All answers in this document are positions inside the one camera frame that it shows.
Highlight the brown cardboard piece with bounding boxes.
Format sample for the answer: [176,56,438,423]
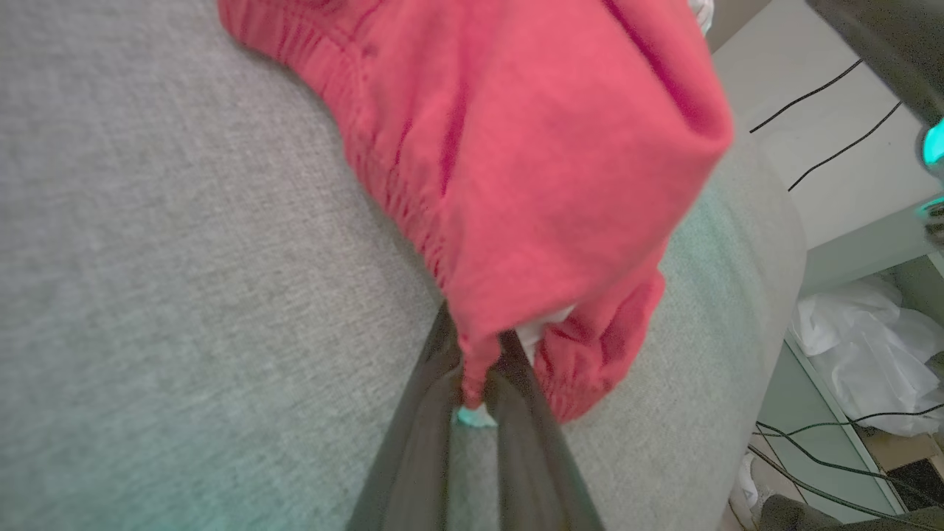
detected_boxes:
[859,428,944,473]

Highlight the red shorts with white stripes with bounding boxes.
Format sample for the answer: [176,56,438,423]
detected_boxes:
[218,0,735,425]

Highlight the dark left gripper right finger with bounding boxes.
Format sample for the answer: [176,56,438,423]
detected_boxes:
[483,330,607,531]

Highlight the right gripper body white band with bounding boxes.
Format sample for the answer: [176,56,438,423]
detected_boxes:
[917,118,944,248]

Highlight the white cabinet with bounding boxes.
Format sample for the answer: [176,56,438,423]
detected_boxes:
[709,0,944,297]

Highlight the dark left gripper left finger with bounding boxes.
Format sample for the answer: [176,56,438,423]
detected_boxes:
[345,302,465,531]

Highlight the thin black cable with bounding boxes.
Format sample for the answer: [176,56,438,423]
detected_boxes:
[752,404,944,437]
[788,102,902,191]
[750,59,864,133]
[746,422,944,531]

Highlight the white plastic bag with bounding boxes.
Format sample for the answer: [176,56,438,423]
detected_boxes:
[791,274,944,437]

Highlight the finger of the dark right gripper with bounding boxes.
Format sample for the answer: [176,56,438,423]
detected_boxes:
[806,0,944,128]

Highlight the grey fabric sofa seat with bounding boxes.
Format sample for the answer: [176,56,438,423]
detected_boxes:
[0,0,808,531]

